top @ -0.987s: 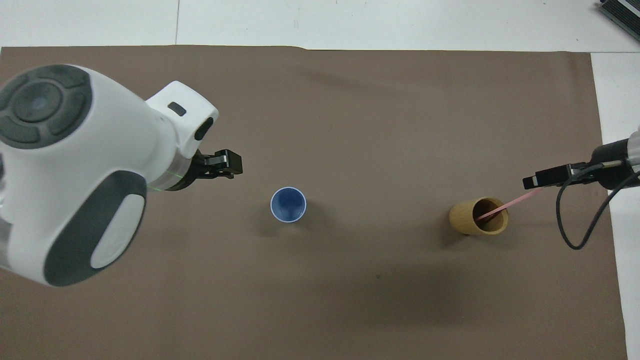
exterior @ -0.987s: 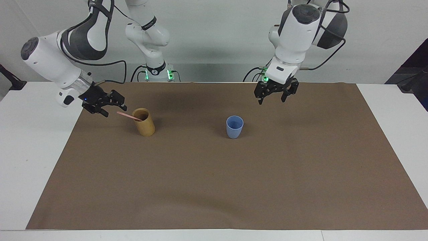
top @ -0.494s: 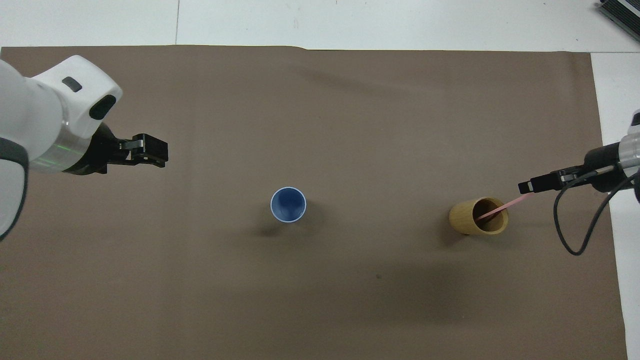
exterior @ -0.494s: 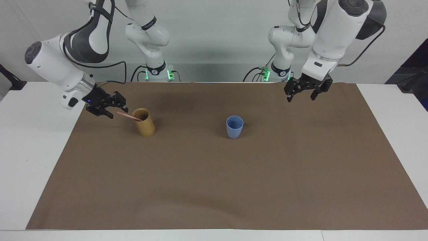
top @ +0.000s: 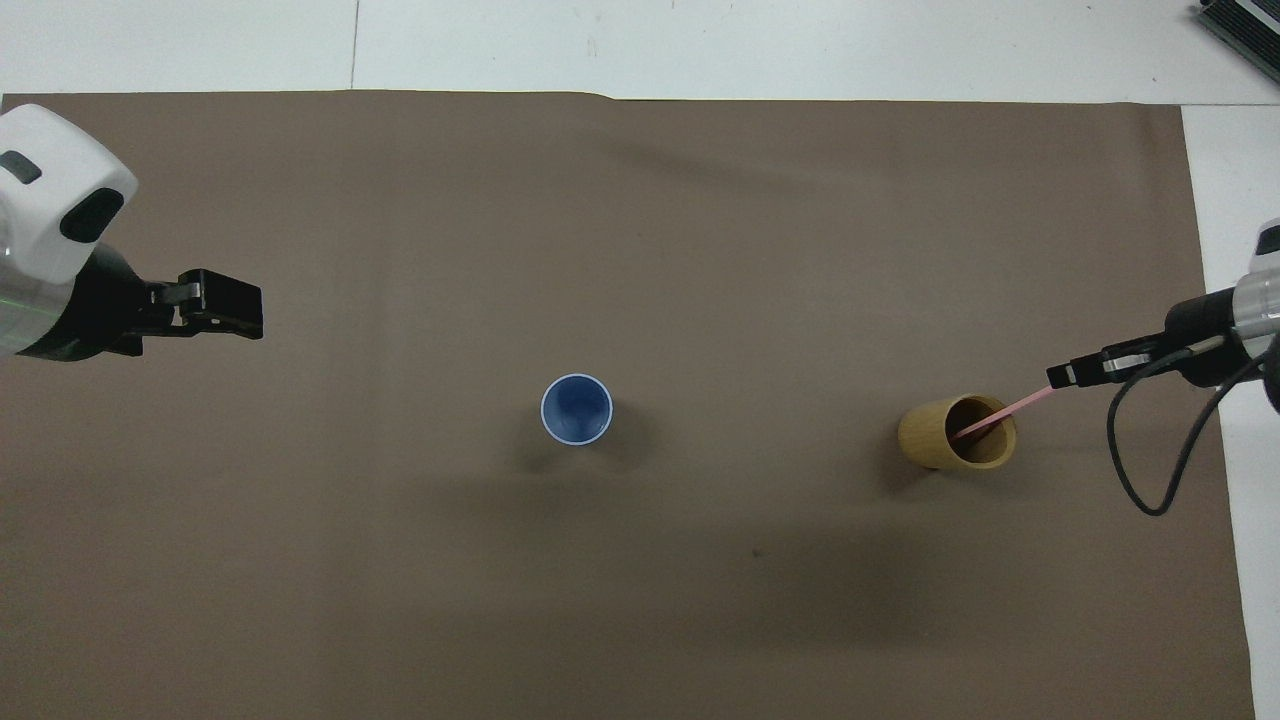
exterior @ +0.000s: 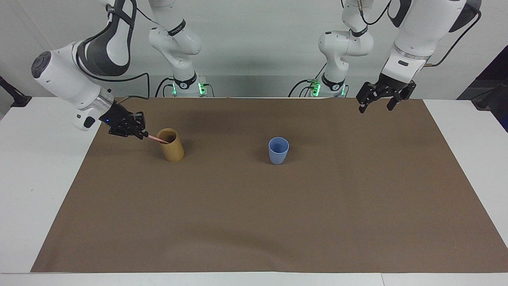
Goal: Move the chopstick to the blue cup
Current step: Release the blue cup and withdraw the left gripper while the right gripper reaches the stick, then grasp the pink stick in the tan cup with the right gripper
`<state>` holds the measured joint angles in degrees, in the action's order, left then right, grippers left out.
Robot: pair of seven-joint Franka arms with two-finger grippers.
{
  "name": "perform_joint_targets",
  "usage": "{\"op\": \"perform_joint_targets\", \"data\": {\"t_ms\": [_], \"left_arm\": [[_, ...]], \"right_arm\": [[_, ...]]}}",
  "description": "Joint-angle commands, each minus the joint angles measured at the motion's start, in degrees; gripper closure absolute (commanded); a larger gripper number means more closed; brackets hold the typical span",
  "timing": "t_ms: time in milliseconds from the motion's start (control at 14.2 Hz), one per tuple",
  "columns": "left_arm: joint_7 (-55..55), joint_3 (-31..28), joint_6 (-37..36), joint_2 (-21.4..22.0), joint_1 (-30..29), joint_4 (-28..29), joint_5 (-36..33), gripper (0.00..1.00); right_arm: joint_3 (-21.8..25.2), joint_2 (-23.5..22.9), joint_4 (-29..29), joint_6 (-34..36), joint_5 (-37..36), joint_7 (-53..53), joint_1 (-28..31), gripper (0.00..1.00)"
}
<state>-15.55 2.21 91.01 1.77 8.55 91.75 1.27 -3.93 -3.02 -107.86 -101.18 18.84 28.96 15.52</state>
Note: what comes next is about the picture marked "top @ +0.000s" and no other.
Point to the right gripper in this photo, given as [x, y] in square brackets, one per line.
[1205, 335]

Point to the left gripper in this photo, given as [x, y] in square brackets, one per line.
[95, 310]

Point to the pink chopstick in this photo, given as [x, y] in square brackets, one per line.
[1012, 410]

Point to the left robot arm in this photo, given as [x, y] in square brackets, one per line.
[55, 170]

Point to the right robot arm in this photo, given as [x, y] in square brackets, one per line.
[1262, 300]

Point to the wooden cup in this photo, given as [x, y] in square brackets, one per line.
[925, 432]

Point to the blue cup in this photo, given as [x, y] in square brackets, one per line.
[576, 409]

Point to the black stand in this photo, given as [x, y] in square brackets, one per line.
[1245, 25]

